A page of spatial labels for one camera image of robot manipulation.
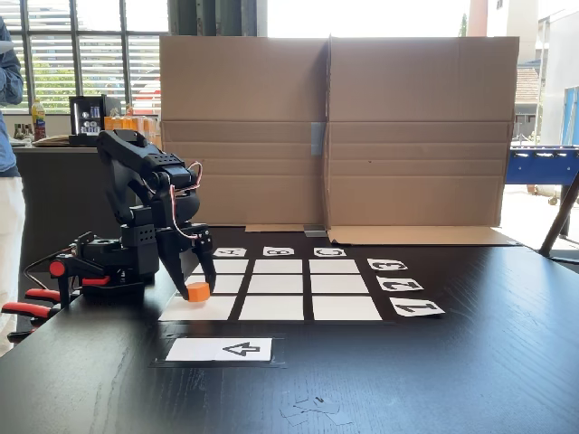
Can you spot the round orange token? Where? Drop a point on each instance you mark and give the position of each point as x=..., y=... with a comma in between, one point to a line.
x=199, y=294

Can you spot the white nine-square grid sheet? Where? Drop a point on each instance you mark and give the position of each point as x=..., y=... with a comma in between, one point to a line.
x=276, y=307

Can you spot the paper sheet letter A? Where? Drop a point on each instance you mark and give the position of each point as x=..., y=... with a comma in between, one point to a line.
x=230, y=252

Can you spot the paper sheet letter B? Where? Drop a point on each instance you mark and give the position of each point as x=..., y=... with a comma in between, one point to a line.
x=278, y=251

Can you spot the white arrow paper sheet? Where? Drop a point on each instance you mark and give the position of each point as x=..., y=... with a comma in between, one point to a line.
x=194, y=350

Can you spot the orange juice carton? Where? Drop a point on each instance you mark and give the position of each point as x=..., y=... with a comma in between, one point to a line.
x=113, y=123
x=148, y=129
x=130, y=123

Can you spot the black clamp red knob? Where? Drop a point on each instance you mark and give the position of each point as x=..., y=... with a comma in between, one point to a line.
x=68, y=271

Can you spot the paper sheet letter C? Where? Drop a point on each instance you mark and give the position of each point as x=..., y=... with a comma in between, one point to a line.
x=330, y=252

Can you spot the black mini fridge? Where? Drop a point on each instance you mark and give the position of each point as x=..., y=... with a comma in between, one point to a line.
x=86, y=117

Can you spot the brown cardboard box panel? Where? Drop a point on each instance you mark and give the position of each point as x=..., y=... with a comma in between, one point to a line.
x=420, y=90
x=244, y=90

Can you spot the brown paper bag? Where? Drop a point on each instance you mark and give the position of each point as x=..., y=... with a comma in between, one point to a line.
x=52, y=141

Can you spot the window with blinds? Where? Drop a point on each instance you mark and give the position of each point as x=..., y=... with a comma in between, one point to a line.
x=99, y=68

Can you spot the yellow drink bottle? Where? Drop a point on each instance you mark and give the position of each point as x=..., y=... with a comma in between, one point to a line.
x=38, y=119

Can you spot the standing person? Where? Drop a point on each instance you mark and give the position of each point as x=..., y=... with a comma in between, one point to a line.
x=9, y=203

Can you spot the small dark glass bottles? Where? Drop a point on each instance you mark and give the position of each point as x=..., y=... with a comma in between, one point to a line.
x=22, y=133

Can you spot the paper sheet number 3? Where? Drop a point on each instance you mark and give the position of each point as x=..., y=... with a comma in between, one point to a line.
x=387, y=265

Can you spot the paper sheet number 2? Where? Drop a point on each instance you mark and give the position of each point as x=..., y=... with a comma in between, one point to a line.
x=400, y=285

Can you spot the paper sheet number 1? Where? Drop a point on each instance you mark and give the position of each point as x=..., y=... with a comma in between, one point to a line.
x=416, y=308

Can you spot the blue foosball table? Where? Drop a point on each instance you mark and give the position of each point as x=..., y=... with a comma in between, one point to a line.
x=543, y=165

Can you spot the black slanted metal leg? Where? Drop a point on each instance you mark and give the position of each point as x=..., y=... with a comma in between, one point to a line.
x=558, y=221

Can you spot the grey duct tape strip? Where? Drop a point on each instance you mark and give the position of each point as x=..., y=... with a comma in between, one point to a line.
x=318, y=138
x=316, y=233

